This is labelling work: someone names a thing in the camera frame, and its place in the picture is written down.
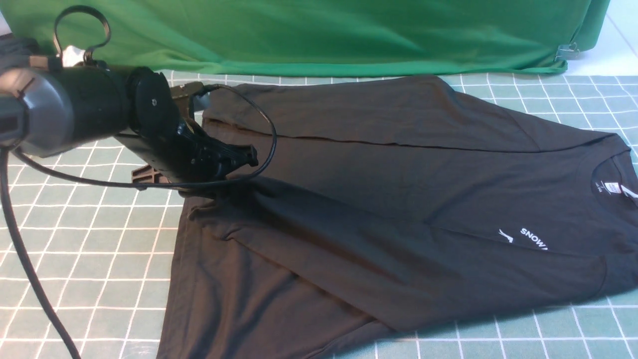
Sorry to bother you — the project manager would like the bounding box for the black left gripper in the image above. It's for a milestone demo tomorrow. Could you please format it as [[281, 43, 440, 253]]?
[[116, 118, 258, 190]]

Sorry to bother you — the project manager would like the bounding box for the dark gray long-sleeve shirt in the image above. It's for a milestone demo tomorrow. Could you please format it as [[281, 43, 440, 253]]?
[[157, 76, 637, 359]]

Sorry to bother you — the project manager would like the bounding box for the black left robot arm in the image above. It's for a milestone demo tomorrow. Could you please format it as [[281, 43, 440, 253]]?
[[1, 66, 258, 185]]

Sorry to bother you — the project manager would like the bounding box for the green checkered tablecloth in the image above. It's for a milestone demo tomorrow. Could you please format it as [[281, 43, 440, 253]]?
[[8, 74, 637, 359]]

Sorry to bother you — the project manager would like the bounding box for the green backdrop cloth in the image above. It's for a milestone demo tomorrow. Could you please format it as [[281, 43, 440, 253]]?
[[1, 0, 609, 77]]

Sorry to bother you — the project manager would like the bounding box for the crumpled white garment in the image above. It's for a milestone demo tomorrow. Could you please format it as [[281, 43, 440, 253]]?
[[59, 45, 86, 67]]

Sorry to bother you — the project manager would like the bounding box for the crumpled dark gray garment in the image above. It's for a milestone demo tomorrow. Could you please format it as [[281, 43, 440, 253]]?
[[0, 34, 40, 73]]

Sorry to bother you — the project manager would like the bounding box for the silver binder clip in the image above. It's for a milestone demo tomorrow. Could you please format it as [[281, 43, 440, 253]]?
[[554, 42, 580, 62]]

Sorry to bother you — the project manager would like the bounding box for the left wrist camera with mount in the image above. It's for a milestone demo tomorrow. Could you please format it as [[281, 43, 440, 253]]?
[[170, 81, 210, 120]]

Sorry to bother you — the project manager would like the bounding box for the black left camera cable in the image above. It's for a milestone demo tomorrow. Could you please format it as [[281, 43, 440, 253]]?
[[0, 5, 278, 359]]

